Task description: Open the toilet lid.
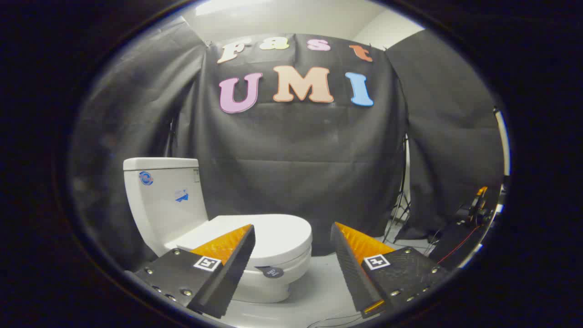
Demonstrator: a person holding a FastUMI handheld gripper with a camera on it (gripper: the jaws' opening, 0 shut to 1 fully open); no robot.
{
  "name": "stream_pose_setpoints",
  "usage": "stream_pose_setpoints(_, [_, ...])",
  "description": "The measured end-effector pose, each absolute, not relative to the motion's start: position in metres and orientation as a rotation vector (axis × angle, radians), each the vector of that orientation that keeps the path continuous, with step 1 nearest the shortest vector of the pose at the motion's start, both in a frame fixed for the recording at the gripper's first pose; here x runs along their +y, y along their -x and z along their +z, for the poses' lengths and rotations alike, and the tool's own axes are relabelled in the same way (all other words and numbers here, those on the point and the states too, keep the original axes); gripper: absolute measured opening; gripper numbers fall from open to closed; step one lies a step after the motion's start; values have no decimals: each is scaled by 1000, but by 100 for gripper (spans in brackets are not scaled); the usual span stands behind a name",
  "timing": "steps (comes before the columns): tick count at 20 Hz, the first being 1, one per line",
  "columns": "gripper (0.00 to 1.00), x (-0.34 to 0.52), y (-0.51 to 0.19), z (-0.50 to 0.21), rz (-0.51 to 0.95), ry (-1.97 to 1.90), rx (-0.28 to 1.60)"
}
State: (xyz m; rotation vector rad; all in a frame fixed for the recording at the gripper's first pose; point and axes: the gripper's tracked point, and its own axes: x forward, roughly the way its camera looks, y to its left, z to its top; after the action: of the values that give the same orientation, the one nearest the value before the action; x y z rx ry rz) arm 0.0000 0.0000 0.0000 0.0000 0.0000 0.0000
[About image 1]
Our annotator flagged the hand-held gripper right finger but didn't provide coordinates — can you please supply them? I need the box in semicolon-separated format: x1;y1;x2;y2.
330;222;449;318

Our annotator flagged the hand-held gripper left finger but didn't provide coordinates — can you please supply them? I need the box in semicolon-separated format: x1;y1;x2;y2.
125;224;256;319

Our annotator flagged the white toilet lid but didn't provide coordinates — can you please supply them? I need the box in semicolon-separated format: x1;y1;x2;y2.
175;214;313;268

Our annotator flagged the white toilet bowl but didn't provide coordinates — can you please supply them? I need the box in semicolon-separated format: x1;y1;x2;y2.
230;262;312;304

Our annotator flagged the black backdrop cloth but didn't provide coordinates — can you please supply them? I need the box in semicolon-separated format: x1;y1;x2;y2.
175;34;409;256
385;30;506;240
68;18;206;270

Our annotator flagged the orange and black device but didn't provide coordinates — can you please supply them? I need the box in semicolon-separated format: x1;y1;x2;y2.
468;186;491;225

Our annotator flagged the thin red cable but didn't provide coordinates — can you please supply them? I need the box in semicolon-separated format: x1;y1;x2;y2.
437;225;480;265

